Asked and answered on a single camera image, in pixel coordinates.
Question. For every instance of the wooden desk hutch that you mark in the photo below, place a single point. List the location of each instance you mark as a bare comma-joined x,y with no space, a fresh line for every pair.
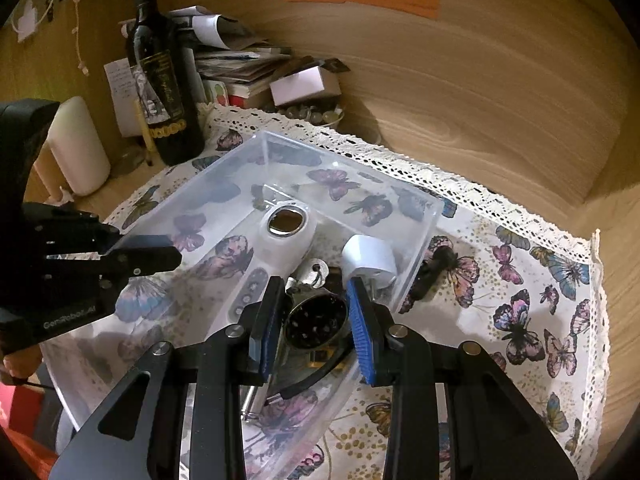
500,85

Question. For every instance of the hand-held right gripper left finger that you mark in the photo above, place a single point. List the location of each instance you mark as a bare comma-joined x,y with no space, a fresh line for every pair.
272,355

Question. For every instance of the red cloth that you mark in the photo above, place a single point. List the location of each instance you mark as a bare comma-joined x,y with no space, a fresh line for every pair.
20,420

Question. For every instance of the bowl of beads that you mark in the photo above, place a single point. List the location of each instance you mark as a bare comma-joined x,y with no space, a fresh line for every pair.
320,115

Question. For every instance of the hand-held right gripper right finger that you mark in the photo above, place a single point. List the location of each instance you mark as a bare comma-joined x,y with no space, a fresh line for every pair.
360,330

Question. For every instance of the butterfly print lace tablecloth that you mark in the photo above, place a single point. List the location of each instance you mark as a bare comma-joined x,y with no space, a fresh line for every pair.
500,260

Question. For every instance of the white handheld facial device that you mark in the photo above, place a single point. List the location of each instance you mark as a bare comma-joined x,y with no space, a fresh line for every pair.
285,250

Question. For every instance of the white cylindrical bottle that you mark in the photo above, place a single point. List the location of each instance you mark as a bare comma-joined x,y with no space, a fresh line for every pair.
80,150

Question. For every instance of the white charger adapter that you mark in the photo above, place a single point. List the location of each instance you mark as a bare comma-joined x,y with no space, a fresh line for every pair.
370,257

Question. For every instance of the stack of books and papers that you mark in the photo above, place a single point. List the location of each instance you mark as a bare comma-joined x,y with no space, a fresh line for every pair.
235,70

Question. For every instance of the small white cardboard box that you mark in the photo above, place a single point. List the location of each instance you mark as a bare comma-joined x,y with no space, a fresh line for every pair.
300,85

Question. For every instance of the metal tube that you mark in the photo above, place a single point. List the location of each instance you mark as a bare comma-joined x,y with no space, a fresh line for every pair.
252,400

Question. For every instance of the round black metal strainer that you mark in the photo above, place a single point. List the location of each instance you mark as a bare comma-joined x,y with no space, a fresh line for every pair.
315,322

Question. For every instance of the yellow pencil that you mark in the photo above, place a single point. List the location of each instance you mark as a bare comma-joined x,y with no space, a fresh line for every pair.
144,135

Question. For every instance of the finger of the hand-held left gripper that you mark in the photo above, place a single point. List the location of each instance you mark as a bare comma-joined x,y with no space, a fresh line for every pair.
145,259

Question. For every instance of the small amber box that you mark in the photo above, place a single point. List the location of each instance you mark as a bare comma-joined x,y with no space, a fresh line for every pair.
320,358

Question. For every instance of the person's left hand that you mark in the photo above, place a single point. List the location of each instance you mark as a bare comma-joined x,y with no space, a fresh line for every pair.
17,362

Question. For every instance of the clear plastic box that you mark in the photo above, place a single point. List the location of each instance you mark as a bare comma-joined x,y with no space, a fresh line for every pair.
225,195

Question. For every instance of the white handwritten note paper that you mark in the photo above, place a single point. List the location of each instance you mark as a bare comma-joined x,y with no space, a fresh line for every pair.
120,95

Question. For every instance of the dark wine bottle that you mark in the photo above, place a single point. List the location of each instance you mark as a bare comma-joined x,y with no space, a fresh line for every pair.
165,85

